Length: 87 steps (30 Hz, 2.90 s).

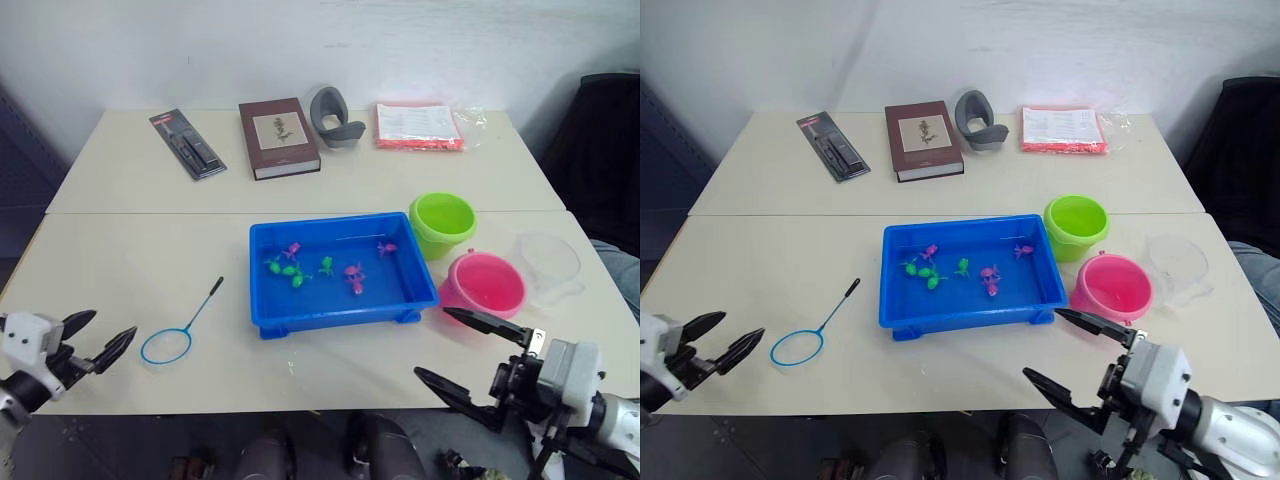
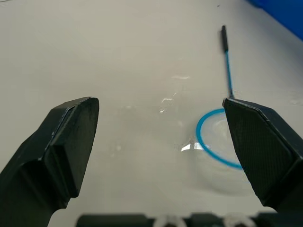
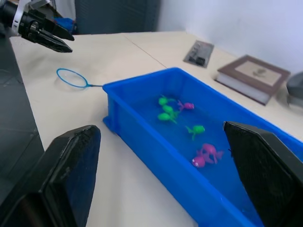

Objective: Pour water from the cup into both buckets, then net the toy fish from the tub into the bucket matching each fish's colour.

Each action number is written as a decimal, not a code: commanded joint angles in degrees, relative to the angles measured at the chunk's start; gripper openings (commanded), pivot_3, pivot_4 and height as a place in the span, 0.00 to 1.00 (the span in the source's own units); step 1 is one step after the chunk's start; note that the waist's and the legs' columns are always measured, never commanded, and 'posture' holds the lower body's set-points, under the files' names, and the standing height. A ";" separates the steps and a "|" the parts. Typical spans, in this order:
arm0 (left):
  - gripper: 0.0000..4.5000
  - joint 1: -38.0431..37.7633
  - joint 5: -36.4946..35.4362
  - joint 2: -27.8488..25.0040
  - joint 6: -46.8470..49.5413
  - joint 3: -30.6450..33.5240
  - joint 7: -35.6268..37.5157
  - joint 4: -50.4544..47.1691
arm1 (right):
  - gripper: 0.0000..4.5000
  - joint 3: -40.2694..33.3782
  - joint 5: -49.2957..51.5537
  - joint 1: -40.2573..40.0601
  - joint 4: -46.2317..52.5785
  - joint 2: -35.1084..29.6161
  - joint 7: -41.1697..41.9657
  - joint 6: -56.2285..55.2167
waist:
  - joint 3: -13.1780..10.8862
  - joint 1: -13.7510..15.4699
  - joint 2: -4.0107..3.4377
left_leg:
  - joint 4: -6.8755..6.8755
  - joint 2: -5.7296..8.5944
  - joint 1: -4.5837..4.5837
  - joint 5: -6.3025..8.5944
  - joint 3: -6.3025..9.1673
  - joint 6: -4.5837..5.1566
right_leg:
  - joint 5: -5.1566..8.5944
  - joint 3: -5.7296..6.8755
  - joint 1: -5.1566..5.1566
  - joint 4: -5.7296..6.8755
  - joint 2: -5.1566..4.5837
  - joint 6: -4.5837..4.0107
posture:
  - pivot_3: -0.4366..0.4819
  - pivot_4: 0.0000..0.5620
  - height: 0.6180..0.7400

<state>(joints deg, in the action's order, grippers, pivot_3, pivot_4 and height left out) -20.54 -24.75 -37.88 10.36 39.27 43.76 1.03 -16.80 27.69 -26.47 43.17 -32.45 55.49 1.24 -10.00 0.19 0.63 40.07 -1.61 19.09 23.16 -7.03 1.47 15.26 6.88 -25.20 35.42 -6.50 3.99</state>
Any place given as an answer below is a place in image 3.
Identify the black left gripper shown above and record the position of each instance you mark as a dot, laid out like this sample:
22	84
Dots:
30	26

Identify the small pink toy fish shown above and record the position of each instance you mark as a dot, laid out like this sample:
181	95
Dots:
188	105

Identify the blue crumpled item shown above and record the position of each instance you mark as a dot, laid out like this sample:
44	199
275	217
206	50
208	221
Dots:
65	22

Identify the blue hoop fishing net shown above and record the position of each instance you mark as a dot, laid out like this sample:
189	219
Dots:
87	84

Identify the dark grey cabinet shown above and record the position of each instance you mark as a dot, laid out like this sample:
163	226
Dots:
118	16

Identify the blue plastic tub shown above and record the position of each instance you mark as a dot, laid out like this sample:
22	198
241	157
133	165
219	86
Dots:
146	151

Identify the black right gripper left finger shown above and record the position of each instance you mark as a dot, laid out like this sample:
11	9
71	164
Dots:
59	184

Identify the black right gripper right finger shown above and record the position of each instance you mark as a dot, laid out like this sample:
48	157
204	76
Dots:
272	179

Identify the brown hardcover book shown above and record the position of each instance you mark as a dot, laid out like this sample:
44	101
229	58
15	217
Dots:
255	71

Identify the black blister pack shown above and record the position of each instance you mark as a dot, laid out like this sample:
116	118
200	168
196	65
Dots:
198	54

